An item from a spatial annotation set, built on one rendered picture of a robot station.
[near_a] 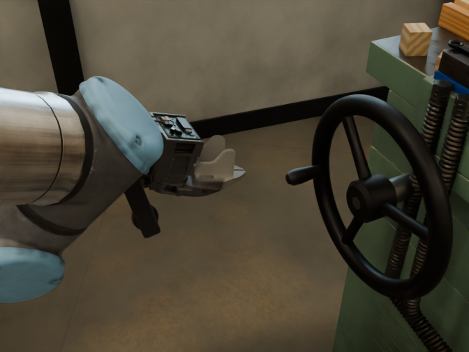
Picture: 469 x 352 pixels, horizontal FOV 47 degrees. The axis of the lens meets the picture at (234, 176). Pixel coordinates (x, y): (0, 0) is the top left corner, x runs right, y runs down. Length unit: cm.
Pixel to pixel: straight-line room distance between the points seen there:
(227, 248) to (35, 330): 63
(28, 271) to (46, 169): 15
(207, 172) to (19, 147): 38
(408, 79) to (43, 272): 64
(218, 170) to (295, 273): 105
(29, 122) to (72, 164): 5
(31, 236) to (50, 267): 4
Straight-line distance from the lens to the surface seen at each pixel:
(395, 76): 96
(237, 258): 178
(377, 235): 112
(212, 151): 75
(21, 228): 51
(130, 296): 171
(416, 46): 96
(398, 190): 77
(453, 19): 107
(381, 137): 102
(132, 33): 204
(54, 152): 40
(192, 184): 70
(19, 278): 54
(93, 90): 45
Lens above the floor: 129
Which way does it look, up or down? 38 degrees down
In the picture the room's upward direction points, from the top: straight up
